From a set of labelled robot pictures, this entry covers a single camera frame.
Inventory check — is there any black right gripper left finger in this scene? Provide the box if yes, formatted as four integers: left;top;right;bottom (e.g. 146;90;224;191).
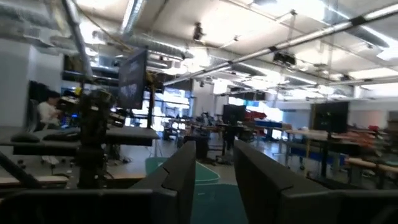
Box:
0;140;197;224

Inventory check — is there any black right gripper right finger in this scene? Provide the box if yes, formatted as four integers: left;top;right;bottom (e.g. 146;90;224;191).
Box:
233;139;398;224

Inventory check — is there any wooden workbench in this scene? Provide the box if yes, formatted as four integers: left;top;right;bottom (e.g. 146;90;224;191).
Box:
284;128;388;149

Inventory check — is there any grey desk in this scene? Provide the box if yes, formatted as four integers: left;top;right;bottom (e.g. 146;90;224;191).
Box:
0;126;161;157

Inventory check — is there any black monitor on stand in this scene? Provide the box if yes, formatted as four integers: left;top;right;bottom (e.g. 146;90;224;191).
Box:
310;101;349;134
222;104;247;126

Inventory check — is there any dark flat monitor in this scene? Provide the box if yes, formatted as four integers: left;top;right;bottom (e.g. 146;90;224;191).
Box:
117;49;149;110

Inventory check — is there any person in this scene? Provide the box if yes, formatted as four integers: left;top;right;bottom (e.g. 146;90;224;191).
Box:
37;90;63;130

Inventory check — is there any office chair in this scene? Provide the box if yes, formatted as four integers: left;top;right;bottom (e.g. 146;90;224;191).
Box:
25;98;42;132

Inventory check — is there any silver ceiling duct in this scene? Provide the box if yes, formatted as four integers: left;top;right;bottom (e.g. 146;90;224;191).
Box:
126;33;195;60

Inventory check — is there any aluminium frame beam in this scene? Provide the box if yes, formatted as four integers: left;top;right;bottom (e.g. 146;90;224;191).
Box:
162;2;398;87

